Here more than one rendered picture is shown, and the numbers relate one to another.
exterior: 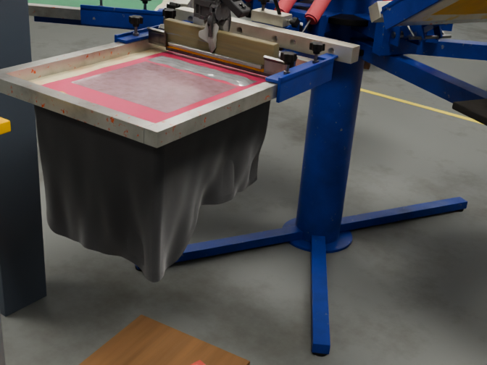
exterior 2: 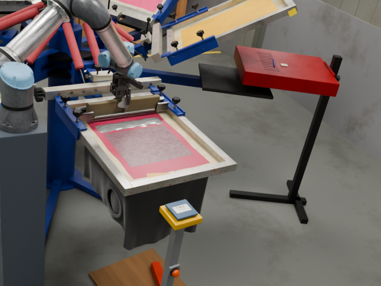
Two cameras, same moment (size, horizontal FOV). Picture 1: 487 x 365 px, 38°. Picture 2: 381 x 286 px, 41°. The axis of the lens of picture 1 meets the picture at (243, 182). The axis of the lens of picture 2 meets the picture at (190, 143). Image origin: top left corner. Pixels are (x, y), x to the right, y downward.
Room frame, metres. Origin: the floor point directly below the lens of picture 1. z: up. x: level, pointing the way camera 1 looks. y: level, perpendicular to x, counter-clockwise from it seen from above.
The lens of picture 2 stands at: (0.95, 2.17, 2.22)
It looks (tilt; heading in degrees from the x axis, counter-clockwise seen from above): 30 degrees down; 289
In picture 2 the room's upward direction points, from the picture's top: 11 degrees clockwise
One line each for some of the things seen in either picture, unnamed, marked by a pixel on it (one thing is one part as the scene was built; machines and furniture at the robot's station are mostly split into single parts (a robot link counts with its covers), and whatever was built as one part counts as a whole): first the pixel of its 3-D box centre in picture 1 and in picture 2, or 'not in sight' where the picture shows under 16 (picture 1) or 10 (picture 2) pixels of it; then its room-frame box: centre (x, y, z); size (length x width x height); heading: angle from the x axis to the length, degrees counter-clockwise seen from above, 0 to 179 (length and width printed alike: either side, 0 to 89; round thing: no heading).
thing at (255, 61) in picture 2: not in sight; (283, 70); (1.50, -1.00, 1.06); 0.61 x 0.46 x 0.12; 27
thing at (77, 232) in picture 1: (96, 184); (165, 207); (1.63, 0.38, 0.74); 0.45 x 0.03 x 0.43; 57
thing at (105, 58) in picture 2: not in sight; (113, 59); (2.08, 0.23, 1.30); 0.11 x 0.11 x 0.08; 75
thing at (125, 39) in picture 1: (152, 39); (70, 118); (2.23, 0.33, 0.98); 0.30 x 0.05 x 0.07; 147
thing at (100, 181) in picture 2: not in sight; (109, 181); (1.93, 0.41, 0.77); 0.46 x 0.09 x 0.36; 147
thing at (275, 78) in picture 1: (300, 77); (166, 105); (1.93, -0.14, 0.98); 0.30 x 0.05 x 0.07; 147
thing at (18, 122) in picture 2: not in sight; (17, 112); (2.13, 0.82, 1.25); 0.15 x 0.15 x 0.10
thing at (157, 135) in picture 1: (170, 74); (142, 134); (1.88, 0.22, 0.97); 0.79 x 0.58 x 0.04; 147
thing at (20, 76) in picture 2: not in sight; (16, 83); (2.13, 0.82, 1.37); 0.13 x 0.12 x 0.14; 165
